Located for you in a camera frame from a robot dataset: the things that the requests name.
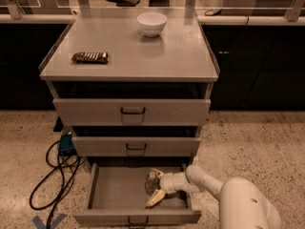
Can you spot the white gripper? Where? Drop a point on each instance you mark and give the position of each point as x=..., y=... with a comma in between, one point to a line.
x=169, y=182

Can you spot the clear plastic water bottle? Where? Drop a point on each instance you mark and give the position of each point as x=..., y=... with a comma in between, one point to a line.
x=151, y=183

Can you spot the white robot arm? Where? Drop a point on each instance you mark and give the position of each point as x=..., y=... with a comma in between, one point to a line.
x=241, y=204

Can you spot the bottom grey drawer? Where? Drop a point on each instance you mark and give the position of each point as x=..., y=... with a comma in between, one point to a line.
x=117, y=197

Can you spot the grey drawer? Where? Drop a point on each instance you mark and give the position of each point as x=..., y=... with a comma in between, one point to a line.
x=117, y=197
x=135, y=146
x=132, y=112

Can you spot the top grey drawer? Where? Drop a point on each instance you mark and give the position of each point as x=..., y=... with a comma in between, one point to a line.
x=132, y=112

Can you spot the middle grey drawer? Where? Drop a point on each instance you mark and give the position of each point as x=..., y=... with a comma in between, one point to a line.
x=135, y=146

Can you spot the grey drawer cabinet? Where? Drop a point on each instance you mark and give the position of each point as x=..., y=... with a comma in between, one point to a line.
x=176, y=64

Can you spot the blue power adapter box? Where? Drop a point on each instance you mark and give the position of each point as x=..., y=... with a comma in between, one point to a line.
x=66, y=145

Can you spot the dark striped snack bar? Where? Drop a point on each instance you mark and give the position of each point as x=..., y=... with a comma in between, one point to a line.
x=91, y=57

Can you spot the white ceramic bowl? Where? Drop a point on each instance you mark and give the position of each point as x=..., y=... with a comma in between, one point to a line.
x=151, y=24

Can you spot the black office chair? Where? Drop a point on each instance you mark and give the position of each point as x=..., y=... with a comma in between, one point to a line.
x=125, y=3

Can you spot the dark low counter wall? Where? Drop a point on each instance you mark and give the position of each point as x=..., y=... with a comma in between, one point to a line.
x=260, y=67

